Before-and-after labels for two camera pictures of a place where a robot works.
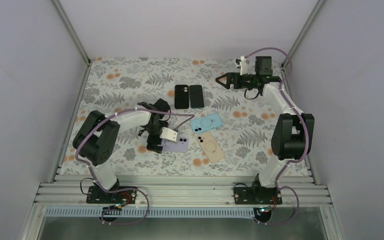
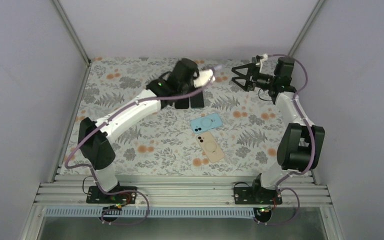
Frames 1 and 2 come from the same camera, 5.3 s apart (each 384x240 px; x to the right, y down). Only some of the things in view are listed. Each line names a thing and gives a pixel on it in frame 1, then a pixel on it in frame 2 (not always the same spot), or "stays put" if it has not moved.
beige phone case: x=210 y=146 stays put
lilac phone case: x=181 y=146 → x=219 y=67
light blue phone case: x=206 y=123 stays put
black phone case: x=181 y=96 stays put
